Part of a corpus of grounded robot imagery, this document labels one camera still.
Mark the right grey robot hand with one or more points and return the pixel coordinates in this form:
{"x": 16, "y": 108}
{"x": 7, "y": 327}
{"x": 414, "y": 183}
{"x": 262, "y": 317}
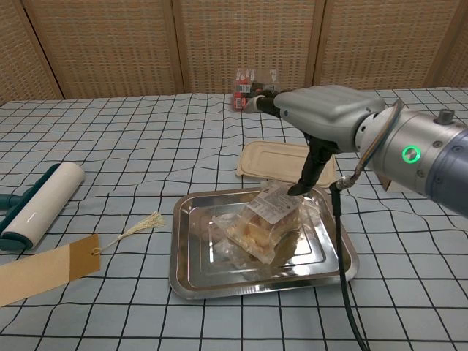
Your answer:
{"x": 325, "y": 109}

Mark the clear bag of snacks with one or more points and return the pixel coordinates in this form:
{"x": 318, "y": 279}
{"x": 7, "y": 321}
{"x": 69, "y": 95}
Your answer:
{"x": 263, "y": 226}

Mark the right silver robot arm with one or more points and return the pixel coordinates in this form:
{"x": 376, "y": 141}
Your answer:
{"x": 420, "y": 150}

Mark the stainless steel rectangular tray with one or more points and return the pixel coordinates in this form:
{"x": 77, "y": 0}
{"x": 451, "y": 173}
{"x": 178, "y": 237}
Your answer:
{"x": 204, "y": 256}

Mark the beige pulp container lid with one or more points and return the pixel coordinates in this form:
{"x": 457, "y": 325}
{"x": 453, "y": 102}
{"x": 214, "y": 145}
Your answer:
{"x": 274, "y": 161}

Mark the clear box of small packets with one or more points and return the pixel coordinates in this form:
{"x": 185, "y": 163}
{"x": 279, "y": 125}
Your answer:
{"x": 244, "y": 87}

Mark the white and brown cardboard box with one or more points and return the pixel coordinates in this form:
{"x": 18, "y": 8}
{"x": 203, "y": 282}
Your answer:
{"x": 388, "y": 184}

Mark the woven rattan folding screen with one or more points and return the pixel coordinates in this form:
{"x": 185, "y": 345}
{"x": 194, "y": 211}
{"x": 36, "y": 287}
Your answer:
{"x": 146, "y": 44}

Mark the blue checkered tablecloth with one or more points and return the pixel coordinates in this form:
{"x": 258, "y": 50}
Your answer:
{"x": 109, "y": 146}

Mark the brown paper bookmark with tassel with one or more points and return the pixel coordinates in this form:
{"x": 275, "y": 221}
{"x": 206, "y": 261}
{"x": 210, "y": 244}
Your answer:
{"x": 44, "y": 265}

